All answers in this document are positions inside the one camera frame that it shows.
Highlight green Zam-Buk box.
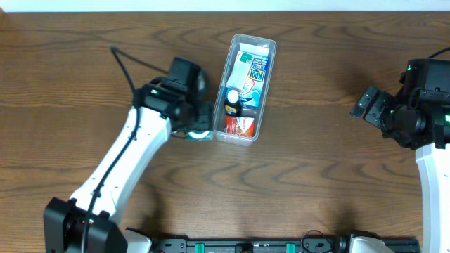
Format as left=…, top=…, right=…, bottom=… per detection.
left=186, top=131, right=214, bottom=141

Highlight blue cooling patch packet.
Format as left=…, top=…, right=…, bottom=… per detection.
left=239, top=56, right=270, bottom=110

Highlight red Panadol box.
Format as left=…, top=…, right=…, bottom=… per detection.
left=224, top=115, right=255, bottom=138

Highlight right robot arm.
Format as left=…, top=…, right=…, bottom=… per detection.
left=351, top=86, right=449, bottom=252

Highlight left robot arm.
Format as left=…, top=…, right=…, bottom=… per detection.
left=44, top=72, right=212, bottom=252

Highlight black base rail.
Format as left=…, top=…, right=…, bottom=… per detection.
left=122, top=228, right=421, bottom=253

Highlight white green medicine box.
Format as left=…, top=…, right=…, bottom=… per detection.
left=226, top=51, right=255, bottom=91

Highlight dark cough syrup bottle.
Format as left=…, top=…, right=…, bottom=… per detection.
left=224, top=89, right=242, bottom=117

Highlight clear plastic container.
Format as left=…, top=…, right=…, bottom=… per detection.
left=213, top=34, right=276, bottom=146

